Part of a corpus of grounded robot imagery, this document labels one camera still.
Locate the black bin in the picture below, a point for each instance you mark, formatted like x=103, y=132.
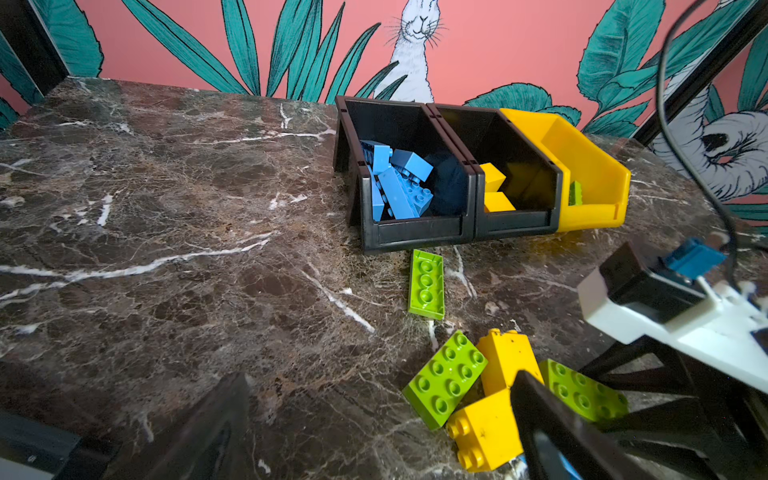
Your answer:
x=450, y=219
x=533, y=183

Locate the blue lego bottom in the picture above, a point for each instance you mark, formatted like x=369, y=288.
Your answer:
x=411, y=165

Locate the left black frame post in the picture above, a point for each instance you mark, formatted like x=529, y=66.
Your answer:
x=24, y=29

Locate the black frame post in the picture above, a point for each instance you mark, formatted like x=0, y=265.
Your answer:
x=24, y=29
x=732, y=77

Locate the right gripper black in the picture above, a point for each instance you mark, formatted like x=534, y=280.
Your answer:
x=714, y=428

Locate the large green lego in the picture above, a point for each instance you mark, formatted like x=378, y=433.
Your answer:
x=586, y=397

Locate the right black frame post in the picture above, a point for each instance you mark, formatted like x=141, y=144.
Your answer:
x=732, y=77

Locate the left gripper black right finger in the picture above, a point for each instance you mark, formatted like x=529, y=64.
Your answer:
x=551, y=433

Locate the middle black bin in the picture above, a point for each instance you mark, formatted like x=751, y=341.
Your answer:
x=533, y=183

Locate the yellow bin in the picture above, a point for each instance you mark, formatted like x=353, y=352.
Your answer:
x=604, y=180

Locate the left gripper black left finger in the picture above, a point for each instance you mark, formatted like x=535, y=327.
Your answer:
x=206, y=442

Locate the yellow lego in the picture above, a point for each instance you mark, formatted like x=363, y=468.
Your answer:
x=485, y=433
x=507, y=354
x=495, y=202
x=494, y=178

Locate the left black bin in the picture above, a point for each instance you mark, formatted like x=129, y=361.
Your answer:
x=450, y=219

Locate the green lego small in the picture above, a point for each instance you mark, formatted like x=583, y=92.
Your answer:
x=438, y=388

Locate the large blue lego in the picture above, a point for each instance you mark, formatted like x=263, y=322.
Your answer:
x=403, y=198

